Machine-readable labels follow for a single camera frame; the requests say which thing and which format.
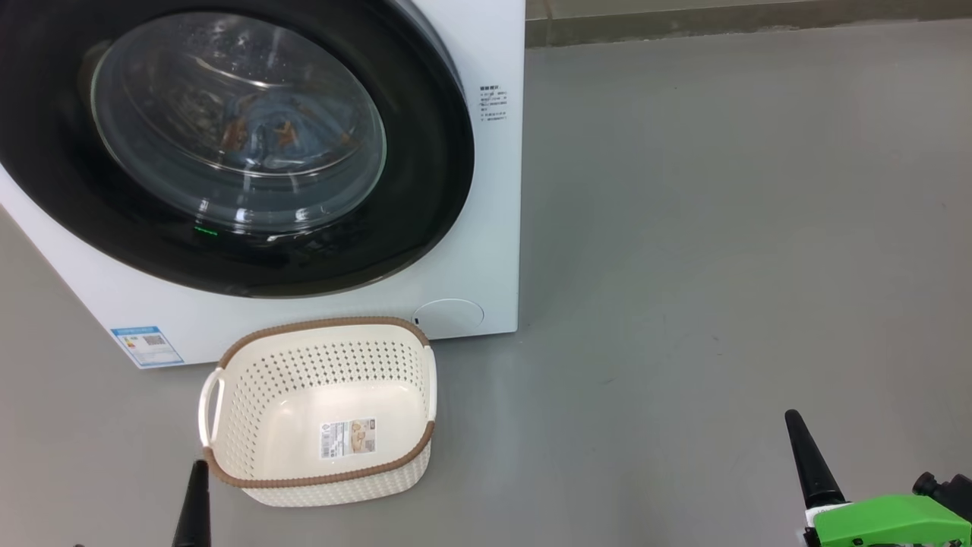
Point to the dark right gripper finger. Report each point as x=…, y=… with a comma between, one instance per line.
x=812, y=471

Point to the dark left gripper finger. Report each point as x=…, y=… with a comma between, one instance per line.
x=194, y=516

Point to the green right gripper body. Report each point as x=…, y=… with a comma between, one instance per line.
x=888, y=520

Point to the blue bear-print pajama trousers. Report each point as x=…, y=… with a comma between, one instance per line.
x=243, y=133

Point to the black glass washing machine door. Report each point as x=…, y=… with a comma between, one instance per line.
x=425, y=190

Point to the paper basket label sticker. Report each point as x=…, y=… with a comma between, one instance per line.
x=348, y=438

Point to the cream perforated laundry basket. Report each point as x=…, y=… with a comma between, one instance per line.
x=304, y=357

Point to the white front-load washing machine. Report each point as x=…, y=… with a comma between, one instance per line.
x=493, y=228

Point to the blue energy label sticker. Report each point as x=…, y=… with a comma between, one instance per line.
x=148, y=347

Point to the round white filter cover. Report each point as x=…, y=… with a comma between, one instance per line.
x=448, y=317

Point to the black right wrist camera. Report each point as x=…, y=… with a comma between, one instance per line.
x=953, y=490

